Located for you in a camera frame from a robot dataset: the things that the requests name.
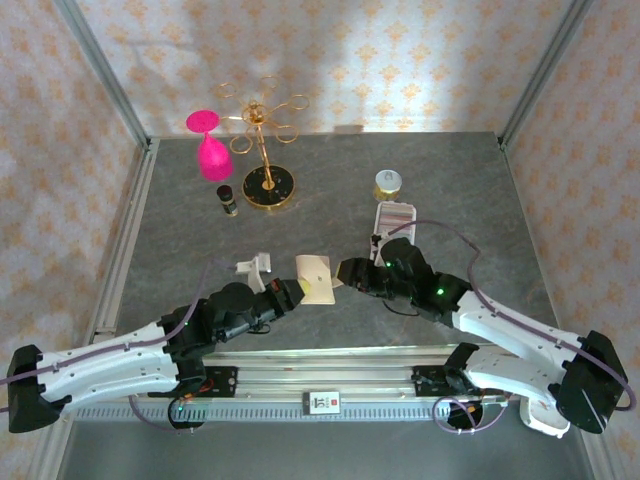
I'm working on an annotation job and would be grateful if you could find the small dark bottle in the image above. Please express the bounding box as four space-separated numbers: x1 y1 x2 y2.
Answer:
215 183 240 218

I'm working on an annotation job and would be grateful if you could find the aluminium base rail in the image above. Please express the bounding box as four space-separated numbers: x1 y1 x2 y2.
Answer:
134 344 521 404

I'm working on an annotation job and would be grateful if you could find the gold wire glass rack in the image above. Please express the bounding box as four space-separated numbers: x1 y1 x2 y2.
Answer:
215 74 311 212

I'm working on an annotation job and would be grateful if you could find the pink wine glass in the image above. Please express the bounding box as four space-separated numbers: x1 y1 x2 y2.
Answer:
185 109 235 182

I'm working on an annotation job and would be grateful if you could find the grey metal frame post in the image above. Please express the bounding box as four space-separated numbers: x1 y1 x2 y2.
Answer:
52 0 154 151
498 0 596 150

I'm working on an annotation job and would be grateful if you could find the small yellow lidded jar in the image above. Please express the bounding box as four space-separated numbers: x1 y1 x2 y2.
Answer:
373 169 404 202

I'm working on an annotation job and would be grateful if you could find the grey slotted cable duct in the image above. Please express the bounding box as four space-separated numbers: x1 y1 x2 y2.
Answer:
74 403 506 422

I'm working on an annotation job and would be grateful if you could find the white label tag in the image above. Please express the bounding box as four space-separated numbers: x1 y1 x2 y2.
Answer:
302 391 342 416

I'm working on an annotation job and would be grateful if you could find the aluminium table side rail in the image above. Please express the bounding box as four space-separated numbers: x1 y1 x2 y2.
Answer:
93 138 161 335

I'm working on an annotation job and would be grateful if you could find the stack of coloured cards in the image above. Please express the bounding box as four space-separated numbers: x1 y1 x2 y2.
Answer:
378 204 415 236

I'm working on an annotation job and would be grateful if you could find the white slotted plastic basket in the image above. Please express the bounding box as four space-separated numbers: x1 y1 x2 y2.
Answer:
368 200 418 261

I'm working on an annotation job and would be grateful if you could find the beige card holder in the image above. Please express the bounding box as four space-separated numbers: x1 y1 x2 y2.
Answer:
293 253 338 306

